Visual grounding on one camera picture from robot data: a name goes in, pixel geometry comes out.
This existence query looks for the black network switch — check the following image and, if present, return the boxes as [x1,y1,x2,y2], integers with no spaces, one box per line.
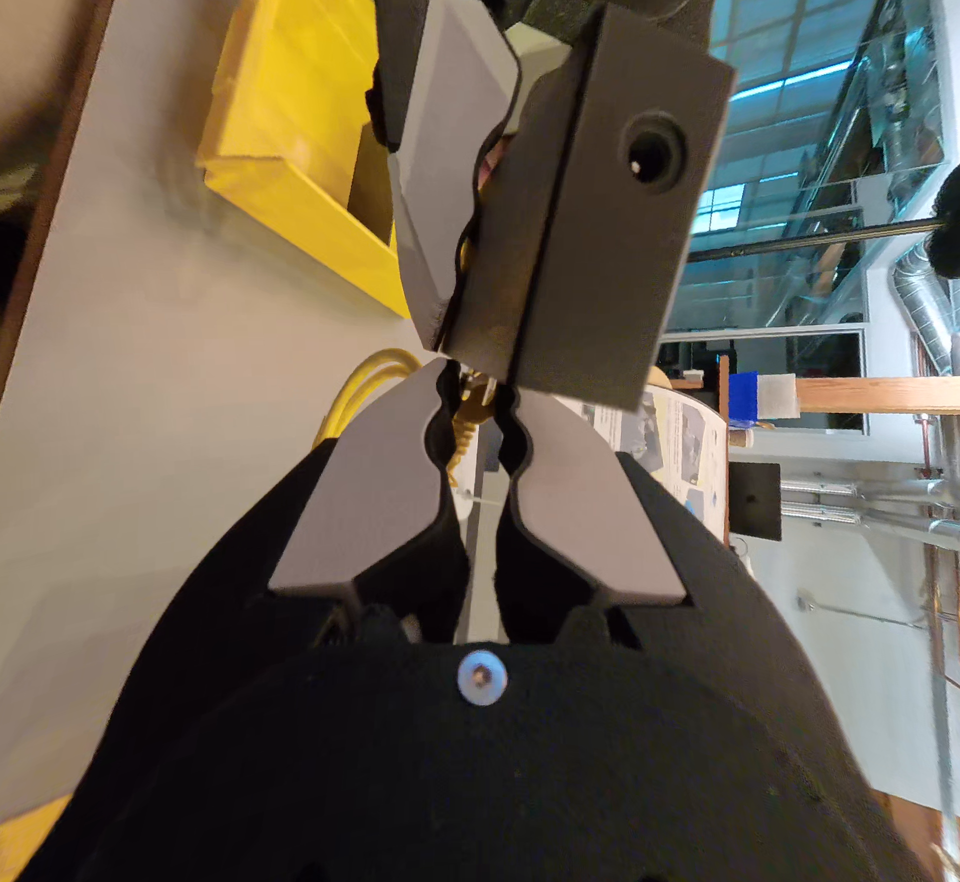
[438,0,738,412]

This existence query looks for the silver corrugated duct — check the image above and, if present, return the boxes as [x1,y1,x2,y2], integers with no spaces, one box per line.
[891,237,960,377]

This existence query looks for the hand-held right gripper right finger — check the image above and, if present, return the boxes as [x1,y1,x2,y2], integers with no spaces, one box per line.
[496,383,689,609]

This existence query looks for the yellow ethernet cable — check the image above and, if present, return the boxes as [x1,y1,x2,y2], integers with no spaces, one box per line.
[311,347,502,487]

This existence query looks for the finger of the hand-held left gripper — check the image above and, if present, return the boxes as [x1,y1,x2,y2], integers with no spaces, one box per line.
[504,26,576,115]
[388,0,522,352]

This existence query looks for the blue plastic box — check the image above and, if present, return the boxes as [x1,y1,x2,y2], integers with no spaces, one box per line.
[727,370,760,424]

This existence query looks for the wooden board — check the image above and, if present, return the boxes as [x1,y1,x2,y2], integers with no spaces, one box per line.
[555,363,735,546]

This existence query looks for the black pole stand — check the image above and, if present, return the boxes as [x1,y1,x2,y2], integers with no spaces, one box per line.
[686,166,960,276]

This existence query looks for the yellow plastic bin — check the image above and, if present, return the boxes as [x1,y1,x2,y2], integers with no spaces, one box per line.
[196,0,414,321]
[0,796,72,882]

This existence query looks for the black square panel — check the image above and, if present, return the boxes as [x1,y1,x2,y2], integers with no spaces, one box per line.
[729,462,783,542]

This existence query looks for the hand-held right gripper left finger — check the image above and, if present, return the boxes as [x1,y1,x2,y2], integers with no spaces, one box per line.
[266,359,453,600]

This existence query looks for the white plastic box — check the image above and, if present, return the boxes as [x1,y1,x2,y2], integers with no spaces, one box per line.
[757,374,798,420]

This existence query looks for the silver metal pipes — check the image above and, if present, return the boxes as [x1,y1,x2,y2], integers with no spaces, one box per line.
[780,477,960,549]

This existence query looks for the wooden beam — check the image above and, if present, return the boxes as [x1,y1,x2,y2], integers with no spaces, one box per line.
[795,374,960,416]

